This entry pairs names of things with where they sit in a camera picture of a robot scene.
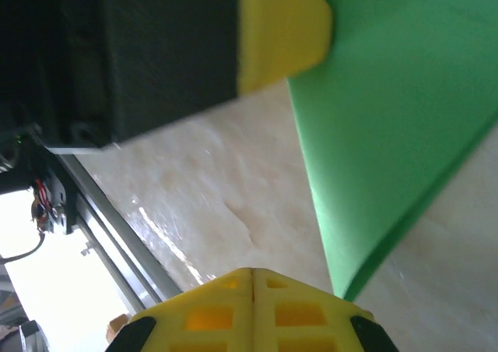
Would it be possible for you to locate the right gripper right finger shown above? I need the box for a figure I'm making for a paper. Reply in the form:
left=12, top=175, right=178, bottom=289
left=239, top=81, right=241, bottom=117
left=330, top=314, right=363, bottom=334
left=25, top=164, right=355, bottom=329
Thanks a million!
left=252, top=268, right=401, bottom=352

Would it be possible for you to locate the green paper sheet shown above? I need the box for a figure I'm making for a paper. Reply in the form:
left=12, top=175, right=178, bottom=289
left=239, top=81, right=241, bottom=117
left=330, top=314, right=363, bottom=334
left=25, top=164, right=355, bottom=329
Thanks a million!
left=286, top=0, right=498, bottom=304

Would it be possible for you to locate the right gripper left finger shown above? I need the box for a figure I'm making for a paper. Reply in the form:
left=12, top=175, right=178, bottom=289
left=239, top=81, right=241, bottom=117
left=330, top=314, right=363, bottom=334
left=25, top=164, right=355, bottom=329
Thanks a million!
left=103, top=266, right=254, bottom=352

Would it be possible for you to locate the wide aluminium extrusion beam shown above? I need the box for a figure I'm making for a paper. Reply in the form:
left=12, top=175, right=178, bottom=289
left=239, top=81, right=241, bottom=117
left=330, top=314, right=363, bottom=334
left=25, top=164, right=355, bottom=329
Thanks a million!
left=54, top=149, right=186, bottom=318

